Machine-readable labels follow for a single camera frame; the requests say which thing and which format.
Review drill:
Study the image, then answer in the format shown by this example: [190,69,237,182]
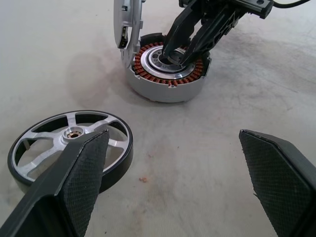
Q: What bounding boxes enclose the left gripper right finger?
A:
[238,129,316,237]

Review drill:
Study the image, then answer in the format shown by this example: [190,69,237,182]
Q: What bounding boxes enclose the silver spoked rotor black rim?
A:
[6,110,134,194]

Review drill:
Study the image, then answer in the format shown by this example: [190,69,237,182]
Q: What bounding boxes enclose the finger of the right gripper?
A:
[180,8,242,67]
[161,4,224,61]

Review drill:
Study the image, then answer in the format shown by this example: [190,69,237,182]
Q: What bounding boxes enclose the silver motor housing copper windings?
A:
[125,33,213,103]

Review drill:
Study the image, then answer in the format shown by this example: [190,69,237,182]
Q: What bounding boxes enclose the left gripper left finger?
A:
[0,129,110,237]

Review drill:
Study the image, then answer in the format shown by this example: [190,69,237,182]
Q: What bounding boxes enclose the silver gear disc part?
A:
[113,0,144,68]

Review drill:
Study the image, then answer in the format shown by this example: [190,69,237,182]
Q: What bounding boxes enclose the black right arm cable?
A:
[271,0,316,8]

